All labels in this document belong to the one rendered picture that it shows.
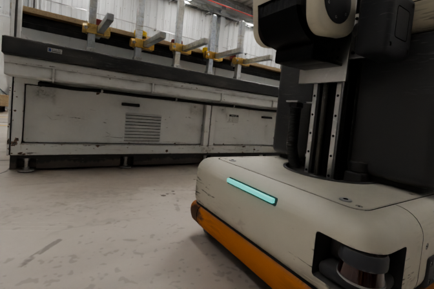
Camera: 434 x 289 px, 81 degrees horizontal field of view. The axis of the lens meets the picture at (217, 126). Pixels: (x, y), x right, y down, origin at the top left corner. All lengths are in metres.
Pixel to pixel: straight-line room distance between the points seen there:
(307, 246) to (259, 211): 0.14
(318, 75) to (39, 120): 1.52
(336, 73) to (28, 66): 1.37
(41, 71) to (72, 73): 0.13
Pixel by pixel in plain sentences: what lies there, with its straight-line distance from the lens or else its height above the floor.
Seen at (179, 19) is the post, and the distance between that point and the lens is 1.77.
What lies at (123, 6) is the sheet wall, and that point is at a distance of 9.43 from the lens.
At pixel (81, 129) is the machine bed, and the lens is 1.81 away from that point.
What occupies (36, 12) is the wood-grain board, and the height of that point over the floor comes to 0.88.
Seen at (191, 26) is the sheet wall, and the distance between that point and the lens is 10.14.
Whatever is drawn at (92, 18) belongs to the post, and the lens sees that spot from 1.61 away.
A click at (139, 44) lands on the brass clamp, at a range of 1.63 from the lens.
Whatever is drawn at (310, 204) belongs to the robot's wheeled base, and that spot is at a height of 0.27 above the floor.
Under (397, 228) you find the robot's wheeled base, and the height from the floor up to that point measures 0.26.
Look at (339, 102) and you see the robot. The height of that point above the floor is 0.50.
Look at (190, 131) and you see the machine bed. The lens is 2.03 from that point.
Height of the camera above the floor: 0.44
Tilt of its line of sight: 3 degrees down
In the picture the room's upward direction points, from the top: 5 degrees clockwise
